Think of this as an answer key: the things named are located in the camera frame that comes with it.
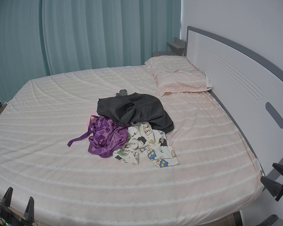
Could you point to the black garment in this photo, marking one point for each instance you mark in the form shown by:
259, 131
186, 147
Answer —
141, 108

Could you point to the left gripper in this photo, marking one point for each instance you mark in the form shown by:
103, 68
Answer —
8, 217

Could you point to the white printed pyjama top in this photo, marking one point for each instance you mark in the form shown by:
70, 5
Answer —
152, 147

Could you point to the pale pink pillow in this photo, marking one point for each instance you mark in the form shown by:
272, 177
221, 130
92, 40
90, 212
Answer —
176, 72

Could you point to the grey bedside table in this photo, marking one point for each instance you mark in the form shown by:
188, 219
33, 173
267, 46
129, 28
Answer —
176, 45

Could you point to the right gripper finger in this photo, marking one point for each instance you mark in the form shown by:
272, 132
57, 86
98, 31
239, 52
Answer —
279, 169
274, 187

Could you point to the blue-green curtain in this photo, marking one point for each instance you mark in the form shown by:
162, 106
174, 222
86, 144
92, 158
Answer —
88, 33

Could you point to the pink garment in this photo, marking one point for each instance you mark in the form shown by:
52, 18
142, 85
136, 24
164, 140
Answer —
90, 122

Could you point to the bed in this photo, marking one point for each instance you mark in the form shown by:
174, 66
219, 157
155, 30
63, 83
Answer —
66, 110

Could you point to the purple satin garment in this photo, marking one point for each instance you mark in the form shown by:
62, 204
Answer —
106, 136

